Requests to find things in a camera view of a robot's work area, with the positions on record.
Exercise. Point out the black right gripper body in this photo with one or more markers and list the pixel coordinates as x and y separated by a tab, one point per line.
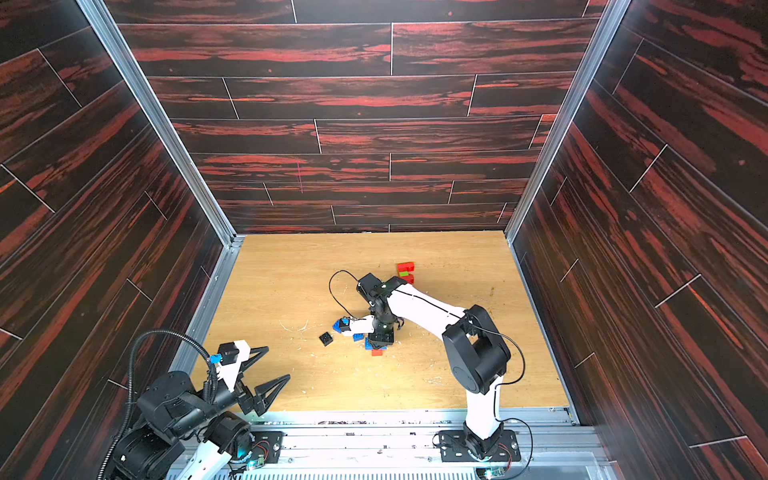
381	336

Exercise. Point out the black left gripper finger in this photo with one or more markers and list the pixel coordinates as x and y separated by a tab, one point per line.
265	394
247	358

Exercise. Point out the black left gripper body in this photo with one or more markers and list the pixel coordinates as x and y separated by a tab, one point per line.
244	397

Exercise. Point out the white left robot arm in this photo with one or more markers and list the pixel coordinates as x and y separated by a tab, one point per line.
172	411

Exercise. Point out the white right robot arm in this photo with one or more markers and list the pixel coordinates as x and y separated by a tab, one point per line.
476	351

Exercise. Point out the black square brick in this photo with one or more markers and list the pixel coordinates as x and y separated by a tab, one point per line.
326	338

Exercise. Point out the aluminium front base rails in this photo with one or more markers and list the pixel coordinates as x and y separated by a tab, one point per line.
398	445

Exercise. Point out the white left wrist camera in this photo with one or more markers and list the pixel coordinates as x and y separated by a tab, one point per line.
227	361

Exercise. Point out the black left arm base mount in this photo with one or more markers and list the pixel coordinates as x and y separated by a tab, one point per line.
266	449

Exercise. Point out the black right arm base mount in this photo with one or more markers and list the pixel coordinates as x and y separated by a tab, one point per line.
461	445

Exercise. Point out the aluminium frame rail left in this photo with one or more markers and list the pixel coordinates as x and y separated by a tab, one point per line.
210	241

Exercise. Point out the aluminium frame rail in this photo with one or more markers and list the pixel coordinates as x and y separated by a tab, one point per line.
604	33
210	241

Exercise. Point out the aluminium frame rail right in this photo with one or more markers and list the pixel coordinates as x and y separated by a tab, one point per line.
604	33

